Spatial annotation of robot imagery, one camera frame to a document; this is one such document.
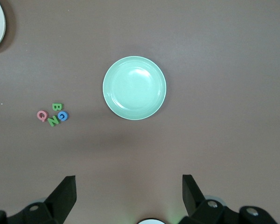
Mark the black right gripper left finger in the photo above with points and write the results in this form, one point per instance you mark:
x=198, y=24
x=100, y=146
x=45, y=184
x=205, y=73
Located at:
x=60, y=198

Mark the light green round plate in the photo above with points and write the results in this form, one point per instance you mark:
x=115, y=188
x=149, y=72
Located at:
x=135, y=93

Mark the blue uppercase letter G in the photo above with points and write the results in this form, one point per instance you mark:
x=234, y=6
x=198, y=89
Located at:
x=59, y=116

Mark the pink uppercase letter Q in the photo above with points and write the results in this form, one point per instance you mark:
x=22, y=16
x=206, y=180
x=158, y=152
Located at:
x=39, y=115

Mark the green uppercase letter N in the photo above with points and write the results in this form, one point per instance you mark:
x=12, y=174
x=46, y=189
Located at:
x=53, y=121

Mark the green uppercase letter B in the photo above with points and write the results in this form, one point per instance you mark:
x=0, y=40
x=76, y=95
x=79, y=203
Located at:
x=53, y=107

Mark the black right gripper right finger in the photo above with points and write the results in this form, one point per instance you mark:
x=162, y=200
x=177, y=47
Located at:
x=191, y=198

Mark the brown table cover cloth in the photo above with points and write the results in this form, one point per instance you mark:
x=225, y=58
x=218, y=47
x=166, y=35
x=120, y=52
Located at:
x=200, y=46

